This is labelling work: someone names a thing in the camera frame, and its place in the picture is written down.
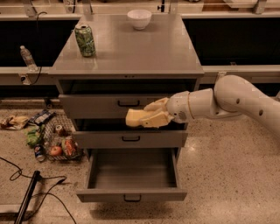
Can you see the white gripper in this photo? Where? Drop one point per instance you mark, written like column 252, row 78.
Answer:
column 178, row 107

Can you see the yellow sponge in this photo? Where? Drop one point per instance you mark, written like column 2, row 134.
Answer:
column 134, row 117

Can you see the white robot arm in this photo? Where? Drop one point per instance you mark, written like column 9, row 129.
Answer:
column 231, row 96

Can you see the grey drawer cabinet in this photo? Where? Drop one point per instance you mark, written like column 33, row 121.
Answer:
column 163, row 50

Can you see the grey bottom drawer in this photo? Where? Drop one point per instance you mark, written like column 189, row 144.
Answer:
column 132, row 175

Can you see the grey drawer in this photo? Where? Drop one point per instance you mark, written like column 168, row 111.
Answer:
column 100, row 99
column 132, row 175
column 114, row 133

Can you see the grey middle drawer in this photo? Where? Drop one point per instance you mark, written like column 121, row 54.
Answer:
column 114, row 133

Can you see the grey top drawer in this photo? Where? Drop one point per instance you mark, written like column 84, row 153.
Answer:
column 100, row 99

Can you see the orange snack bag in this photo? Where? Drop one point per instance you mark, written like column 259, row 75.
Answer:
column 69, row 147

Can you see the white bowl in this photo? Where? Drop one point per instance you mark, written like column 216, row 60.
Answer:
column 139, row 18

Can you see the small red can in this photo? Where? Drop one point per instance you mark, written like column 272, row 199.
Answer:
column 60, row 130

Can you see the red apple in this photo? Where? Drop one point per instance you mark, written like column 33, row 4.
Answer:
column 56, row 151

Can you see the green soda can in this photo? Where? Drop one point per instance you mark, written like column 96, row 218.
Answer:
column 85, row 40

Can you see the blue snack bag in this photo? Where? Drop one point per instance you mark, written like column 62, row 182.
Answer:
column 42, row 117

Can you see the blue soda can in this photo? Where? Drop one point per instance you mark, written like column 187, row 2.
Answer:
column 39, row 153

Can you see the green chip bag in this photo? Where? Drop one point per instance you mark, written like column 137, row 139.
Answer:
column 35, row 135

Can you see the black metal bar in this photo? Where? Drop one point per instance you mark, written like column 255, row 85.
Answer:
column 27, row 198

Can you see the clear plastic water bottle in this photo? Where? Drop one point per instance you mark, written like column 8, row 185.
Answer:
column 28, row 59

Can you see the brown snack bag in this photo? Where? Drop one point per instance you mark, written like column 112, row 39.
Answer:
column 14, row 122

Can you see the wire basket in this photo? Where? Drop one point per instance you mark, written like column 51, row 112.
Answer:
column 51, row 138

